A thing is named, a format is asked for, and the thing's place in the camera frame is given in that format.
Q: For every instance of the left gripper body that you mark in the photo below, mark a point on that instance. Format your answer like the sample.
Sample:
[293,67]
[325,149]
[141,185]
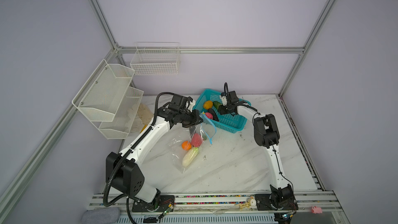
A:
[182,114]

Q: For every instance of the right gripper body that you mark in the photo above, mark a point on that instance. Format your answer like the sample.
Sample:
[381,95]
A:
[225,110]

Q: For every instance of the green yellow cucumber toy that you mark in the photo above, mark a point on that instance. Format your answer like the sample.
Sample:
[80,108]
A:
[216,104]

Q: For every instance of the red strawberry toy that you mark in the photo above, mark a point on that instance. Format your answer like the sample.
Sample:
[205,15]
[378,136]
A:
[197,140]

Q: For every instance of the dark eggplant toy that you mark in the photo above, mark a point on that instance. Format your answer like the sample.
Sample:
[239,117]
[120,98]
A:
[214,115]

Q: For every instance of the teal plastic basket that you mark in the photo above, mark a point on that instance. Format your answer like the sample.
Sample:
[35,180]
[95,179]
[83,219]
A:
[227,122]

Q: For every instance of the orange persimmon toy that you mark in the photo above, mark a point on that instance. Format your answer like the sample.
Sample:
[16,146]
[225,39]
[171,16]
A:
[186,145]

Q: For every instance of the clear zip top bag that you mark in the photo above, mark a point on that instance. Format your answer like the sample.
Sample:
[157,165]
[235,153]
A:
[206,129]

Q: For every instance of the white radish toy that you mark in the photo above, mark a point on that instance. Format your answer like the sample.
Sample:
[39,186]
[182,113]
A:
[190,156]

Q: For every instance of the pink dragonfruit toy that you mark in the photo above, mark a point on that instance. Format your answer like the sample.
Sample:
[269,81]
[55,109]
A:
[209,115]

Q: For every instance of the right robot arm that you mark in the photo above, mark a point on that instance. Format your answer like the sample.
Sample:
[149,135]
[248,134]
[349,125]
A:
[266,135]

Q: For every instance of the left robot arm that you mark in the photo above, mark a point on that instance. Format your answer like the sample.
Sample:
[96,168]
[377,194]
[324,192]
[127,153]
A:
[124,177]

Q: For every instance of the yellow lemon toy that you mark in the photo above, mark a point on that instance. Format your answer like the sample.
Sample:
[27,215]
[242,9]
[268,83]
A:
[208,105]

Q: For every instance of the beige cloth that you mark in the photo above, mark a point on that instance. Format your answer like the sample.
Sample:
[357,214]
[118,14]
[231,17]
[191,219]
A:
[143,118]

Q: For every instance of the white mesh two-tier shelf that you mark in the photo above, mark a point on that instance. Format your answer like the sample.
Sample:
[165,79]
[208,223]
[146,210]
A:
[109,101]

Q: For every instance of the yellow wooden toy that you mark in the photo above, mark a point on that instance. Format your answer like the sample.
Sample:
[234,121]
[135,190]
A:
[250,203]

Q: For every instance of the grey cloth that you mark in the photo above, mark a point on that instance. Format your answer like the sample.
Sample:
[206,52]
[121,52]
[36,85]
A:
[101,216]

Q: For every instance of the pink pig figure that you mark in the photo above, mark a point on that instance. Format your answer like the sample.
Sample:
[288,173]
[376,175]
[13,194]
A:
[316,210]

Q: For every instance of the white wire basket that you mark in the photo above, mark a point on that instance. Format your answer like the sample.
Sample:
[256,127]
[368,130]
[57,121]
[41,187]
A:
[156,58]

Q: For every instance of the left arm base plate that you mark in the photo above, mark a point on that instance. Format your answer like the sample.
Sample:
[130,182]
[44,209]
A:
[159,204]

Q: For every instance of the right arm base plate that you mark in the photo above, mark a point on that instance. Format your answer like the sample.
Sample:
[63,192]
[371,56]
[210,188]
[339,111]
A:
[271,202]

